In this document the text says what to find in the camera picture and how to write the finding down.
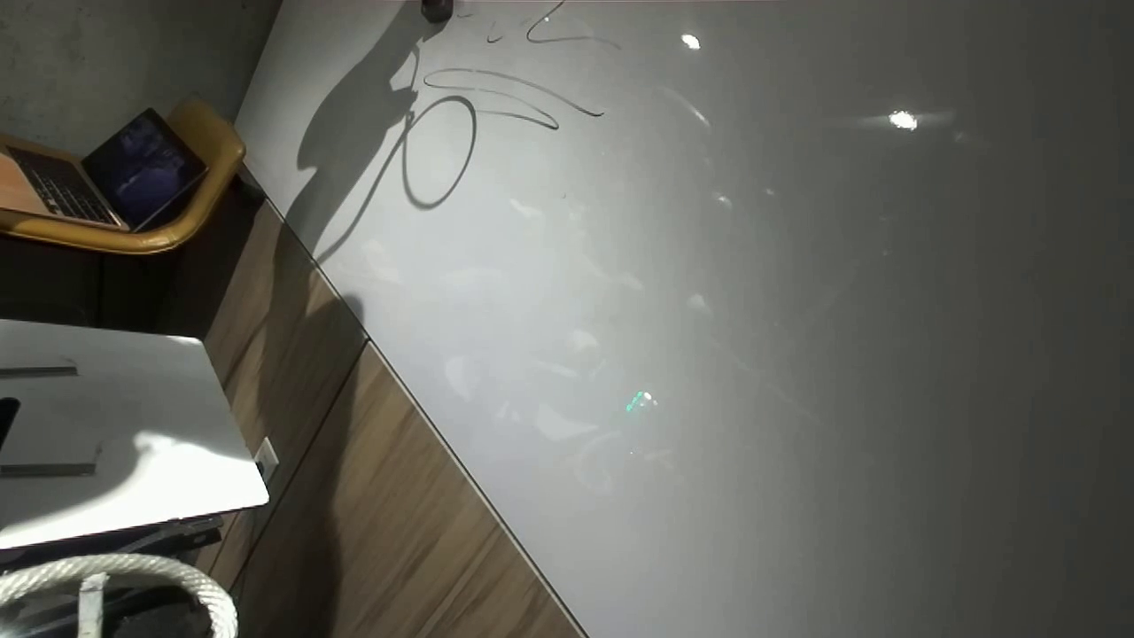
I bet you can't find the small white tag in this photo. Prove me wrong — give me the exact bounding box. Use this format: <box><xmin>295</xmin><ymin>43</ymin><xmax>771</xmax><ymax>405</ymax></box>
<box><xmin>252</xmin><ymin>435</ymin><xmax>282</xmax><ymax>485</ymax></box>

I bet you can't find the yellow wooden chair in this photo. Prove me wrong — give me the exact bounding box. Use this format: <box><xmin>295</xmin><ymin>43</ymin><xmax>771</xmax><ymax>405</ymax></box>
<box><xmin>0</xmin><ymin>96</ymin><xmax>249</xmax><ymax>262</ymax></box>

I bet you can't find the open laptop computer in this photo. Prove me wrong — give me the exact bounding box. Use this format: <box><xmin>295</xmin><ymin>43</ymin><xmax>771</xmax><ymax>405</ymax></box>
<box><xmin>0</xmin><ymin>107</ymin><xmax>212</xmax><ymax>234</ymax></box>

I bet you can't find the small white side table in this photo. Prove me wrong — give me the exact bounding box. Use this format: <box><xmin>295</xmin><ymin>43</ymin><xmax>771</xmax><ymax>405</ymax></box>
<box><xmin>0</xmin><ymin>317</ymin><xmax>277</xmax><ymax>557</ymax></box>

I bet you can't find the white round hoop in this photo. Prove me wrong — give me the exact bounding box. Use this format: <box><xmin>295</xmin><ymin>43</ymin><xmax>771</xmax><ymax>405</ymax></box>
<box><xmin>0</xmin><ymin>551</ymin><xmax>245</xmax><ymax>638</ymax></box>

